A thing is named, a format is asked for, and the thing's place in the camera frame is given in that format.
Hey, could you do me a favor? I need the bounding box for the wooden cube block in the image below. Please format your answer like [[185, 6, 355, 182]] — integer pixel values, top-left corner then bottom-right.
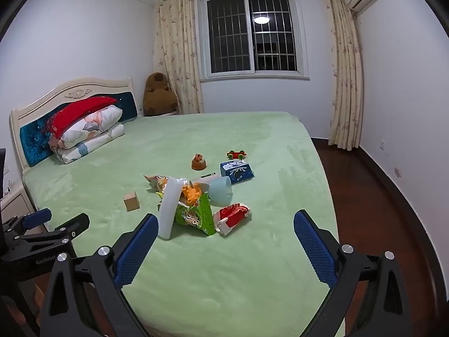
[[123, 192, 140, 211]]

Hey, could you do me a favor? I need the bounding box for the orange chip bag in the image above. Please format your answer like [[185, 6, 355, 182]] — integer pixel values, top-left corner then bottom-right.
[[144, 175, 168, 192]]

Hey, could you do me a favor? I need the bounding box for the white plastic tube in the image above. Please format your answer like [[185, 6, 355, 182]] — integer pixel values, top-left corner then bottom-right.
[[157, 177, 187, 240]]

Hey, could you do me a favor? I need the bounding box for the green snack bag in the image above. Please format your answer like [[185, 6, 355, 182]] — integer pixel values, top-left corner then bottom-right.
[[174, 193, 216, 236]]

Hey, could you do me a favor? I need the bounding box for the orange dinosaur toy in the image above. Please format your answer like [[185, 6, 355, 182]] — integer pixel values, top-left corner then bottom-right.
[[180, 183, 202, 206]]

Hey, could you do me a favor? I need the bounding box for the red white wrapper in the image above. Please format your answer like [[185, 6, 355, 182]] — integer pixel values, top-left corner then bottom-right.
[[213, 202, 251, 236]]

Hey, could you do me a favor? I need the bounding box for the brown hamster plush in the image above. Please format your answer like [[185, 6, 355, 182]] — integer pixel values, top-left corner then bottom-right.
[[191, 154, 207, 170]]

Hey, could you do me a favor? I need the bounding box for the blue tissue box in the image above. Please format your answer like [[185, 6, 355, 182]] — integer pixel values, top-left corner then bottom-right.
[[220, 160, 254, 185]]

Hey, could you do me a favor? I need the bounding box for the red green toy car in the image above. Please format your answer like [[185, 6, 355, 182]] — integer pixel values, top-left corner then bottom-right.
[[226, 150, 247, 160]]

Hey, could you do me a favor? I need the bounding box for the white cylindrical jar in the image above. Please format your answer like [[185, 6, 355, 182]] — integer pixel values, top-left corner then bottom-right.
[[190, 173, 221, 192]]

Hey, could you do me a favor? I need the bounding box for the white nightstand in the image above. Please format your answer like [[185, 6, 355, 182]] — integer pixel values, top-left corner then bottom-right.
[[1, 183, 36, 222]]

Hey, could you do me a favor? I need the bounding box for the cream bed headboard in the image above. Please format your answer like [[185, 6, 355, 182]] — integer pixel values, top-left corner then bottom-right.
[[10, 78, 140, 174]]

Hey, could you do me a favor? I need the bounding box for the red pillow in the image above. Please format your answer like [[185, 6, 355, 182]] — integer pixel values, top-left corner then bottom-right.
[[45, 96, 118, 138]]

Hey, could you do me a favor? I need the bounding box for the floral white pillow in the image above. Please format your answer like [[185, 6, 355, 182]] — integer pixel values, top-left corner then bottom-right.
[[49, 105, 123, 149]]

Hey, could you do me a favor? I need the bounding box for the green bed blanket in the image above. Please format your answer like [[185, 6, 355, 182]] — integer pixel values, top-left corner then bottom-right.
[[23, 112, 337, 336]]

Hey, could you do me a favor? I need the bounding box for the brown plush bear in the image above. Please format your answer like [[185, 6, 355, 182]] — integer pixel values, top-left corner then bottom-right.
[[142, 72, 178, 117]]

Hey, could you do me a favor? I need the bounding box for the light blue plastic cup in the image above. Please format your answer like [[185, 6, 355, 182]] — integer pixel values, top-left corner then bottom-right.
[[208, 177, 233, 207]]

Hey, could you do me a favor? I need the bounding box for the right floral curtain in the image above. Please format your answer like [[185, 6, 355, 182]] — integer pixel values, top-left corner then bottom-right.
[[324, 0, 364, 151]]

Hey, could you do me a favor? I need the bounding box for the floral curtain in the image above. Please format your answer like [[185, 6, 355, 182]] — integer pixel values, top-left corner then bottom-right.
[[153, 0, 203, 114], [324, 0, 364, 151]]

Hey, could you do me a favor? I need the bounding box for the left floral curtain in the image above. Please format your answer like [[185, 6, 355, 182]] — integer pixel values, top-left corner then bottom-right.
[[153, 0, 203, 114]]

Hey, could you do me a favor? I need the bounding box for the window with bars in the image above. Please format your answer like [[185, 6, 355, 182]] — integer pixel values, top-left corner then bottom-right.
[[196, 0, 309, 81]]

